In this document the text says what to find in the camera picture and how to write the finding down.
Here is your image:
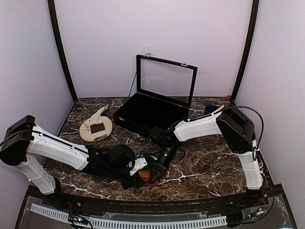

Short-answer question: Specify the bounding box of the black front frame rail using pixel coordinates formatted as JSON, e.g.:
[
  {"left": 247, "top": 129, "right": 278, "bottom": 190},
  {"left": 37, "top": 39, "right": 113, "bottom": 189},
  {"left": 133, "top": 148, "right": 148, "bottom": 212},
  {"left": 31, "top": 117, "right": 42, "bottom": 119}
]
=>
[{"left": 26, "top": 185, "right": 284, "bottom": 217}]

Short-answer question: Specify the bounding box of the black corner post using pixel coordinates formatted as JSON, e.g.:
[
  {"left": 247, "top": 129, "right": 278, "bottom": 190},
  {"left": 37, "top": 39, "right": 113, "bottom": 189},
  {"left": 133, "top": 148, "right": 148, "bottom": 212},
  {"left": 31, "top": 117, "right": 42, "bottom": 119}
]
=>
[
  {"left": 231, "top": 0, "right": 259, "bottom": 104},
  {"left": 48, "top": 0, "right": 78, "bottom": 103}
]

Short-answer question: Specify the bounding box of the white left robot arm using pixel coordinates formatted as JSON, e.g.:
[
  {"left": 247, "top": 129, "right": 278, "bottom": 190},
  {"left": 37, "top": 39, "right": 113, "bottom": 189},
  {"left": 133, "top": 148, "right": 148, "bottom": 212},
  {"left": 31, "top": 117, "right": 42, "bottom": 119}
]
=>
[{"left": 0, "top": 115, "right": 147, "bottom": 208}]

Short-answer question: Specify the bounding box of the maroon purple striped sock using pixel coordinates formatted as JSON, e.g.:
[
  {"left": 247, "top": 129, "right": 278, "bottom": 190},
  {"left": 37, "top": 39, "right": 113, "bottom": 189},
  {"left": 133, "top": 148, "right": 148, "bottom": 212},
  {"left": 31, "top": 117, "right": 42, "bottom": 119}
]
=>
[{"left": 138, "top": 170, "right": 159, "bottom": 187}]

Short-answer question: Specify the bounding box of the wooden stick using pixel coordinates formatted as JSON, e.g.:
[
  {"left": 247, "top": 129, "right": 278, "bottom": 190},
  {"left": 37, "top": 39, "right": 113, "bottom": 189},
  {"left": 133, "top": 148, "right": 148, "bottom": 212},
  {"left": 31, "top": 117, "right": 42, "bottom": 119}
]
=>
[{"left": 212, "top": 105, "right": 225, "bottom": 114}]

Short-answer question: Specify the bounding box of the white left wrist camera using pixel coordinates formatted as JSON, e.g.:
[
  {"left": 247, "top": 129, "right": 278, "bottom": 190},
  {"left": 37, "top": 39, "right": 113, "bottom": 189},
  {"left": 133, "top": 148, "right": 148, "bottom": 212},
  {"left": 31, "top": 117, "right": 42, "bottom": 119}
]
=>
[{"left": 127, "top": 157, "right": 147, "bottom": 176}]

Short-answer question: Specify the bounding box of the black display case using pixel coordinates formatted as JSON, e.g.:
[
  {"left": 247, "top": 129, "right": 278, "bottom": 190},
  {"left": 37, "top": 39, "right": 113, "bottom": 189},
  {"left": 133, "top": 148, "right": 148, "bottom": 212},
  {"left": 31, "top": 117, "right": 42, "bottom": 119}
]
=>
[{"left": 113, "top": 54, "right": 198, "bottom": 137}]

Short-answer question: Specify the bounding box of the white slotted cable duct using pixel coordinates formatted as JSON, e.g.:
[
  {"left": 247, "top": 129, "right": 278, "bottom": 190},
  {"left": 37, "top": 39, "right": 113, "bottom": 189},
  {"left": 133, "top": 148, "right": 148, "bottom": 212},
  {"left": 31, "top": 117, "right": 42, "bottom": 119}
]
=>
[{"left": 30, "top": 204, "right": 227, "bottom": 229}]

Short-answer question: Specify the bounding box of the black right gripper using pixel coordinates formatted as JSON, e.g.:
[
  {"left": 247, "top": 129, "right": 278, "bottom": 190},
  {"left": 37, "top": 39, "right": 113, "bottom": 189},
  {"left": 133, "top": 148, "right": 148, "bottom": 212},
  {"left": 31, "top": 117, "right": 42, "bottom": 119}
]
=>
[{"left": 149, "top": 145, "right": 179, "bottom": 184}]

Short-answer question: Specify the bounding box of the dark blue mug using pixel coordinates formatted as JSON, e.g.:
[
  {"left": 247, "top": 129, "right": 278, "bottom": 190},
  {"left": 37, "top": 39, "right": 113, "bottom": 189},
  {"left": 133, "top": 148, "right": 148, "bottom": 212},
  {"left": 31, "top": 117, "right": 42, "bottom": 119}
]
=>
[{"left": 204, "top": 104, "right": 219, "bottom": 115}]

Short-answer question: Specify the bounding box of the beige cloth hat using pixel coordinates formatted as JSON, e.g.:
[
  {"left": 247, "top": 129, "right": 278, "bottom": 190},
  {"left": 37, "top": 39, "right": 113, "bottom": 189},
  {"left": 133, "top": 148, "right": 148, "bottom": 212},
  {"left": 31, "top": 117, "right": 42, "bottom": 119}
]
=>
[{"left": 79, "top": 105, "right": 113, "bottom": 142}]

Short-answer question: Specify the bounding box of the black right corner post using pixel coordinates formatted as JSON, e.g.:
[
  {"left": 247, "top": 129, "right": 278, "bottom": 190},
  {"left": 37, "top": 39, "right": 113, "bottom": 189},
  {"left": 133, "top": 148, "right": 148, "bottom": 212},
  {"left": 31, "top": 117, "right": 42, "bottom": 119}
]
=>
[{"left": 231, "top": 0, "right": 259, "bottom": 104}]

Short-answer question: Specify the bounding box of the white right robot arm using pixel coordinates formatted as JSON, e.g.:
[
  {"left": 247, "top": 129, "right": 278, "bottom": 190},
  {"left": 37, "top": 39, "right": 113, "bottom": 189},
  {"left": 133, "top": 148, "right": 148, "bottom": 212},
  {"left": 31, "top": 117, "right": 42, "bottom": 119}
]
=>
[{"left": 148, "top": 105, "right": 264, "bottom": 207}]

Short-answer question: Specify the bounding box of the black left corner post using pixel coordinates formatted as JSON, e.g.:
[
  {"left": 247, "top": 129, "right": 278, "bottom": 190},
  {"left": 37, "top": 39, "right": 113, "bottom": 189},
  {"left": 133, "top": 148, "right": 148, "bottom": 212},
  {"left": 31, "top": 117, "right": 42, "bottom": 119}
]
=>
[{"left": 48, "top": 0, "right": 78, "bottom": 103}]

